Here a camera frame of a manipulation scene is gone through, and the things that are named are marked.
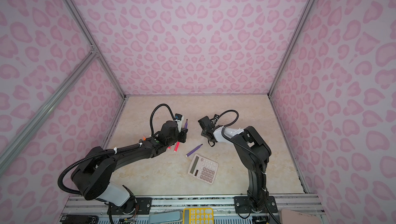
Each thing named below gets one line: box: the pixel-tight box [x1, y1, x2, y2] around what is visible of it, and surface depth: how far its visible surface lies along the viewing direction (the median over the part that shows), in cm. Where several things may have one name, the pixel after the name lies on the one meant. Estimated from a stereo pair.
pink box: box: [279, 209, 322, 224], surface depth 71 cm
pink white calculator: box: [187, 153, 219, 185], surface depth 84 cm
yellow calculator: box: [182, 207, 215, 224], surface depth 71 cm
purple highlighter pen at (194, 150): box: [185, 143, 204, 158], surface depth 93 cm
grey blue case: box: [148, 208, 184, 224], surface depth 71 cm
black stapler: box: [59, 214, 99, 224], surface depth 69 cm
